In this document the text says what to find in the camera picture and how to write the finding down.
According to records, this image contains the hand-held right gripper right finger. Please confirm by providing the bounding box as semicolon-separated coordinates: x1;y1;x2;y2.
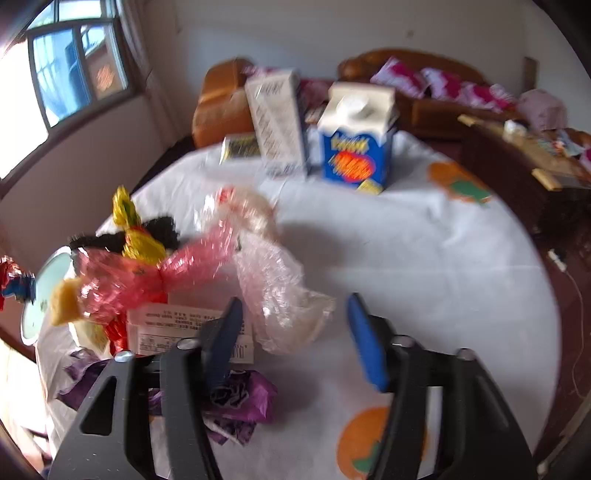
346;293;539;480

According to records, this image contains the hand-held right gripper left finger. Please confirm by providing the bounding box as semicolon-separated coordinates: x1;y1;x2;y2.
48;296;245;480

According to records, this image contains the purple foil wrapper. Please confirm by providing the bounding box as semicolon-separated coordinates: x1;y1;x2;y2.
59;350;279;447

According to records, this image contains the clear plastic bag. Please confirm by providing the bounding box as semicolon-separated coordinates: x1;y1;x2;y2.
232;230;336;356

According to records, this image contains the pink cellophane wrapper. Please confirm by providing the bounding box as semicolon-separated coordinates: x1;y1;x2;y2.
73;225;234;326

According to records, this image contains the red plastic bag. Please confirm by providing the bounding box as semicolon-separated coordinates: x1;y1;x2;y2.
104;286;172;357

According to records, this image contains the dark braided rope bundle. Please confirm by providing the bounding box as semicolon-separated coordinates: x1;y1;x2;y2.
68;217;182;258

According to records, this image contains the yellow sponge piece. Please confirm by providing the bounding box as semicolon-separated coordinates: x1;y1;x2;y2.
49;278;85;329

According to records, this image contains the teal cartoon trash bin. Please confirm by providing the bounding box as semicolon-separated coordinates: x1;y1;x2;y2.
20;246;78;348

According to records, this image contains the white printed paper box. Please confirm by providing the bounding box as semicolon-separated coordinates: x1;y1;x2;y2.
126;302;256;366

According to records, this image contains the yellow foil wrapper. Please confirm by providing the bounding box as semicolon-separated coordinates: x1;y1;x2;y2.
112;186;168;265

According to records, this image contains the clear wrapper with red print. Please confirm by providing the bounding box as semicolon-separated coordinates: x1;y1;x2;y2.
203;186;279;241

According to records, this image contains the blue and white milk carton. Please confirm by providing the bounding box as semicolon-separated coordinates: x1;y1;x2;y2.
317;82;400;195

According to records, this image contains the black and yellow packet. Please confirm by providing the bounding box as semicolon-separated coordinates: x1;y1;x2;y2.
220;134;262;164

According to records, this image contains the red and blue foil wrapper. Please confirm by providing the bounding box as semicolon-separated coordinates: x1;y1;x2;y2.
0;256;37;308

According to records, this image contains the tall white milk carton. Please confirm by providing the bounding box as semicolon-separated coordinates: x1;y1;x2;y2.
245;68;313;179

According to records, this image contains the dark wooden coffee table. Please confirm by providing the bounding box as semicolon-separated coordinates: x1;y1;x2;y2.
457;113;591;234

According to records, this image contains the brown leather armchair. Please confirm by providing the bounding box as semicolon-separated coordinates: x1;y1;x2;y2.
191;59;260;149

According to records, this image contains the brown leather sofa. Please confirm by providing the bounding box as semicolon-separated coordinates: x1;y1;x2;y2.
337;48;525;140

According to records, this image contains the pink cloth covered stool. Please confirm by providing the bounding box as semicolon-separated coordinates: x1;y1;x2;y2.
517;89;570;133

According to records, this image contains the beige curtain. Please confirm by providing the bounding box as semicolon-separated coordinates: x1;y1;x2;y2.
115;0;158;95

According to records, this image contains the white cable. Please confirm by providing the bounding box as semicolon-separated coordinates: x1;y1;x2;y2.
547;248;585;398

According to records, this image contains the window with grey frame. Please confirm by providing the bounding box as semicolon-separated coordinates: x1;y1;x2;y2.
0;11;138;184

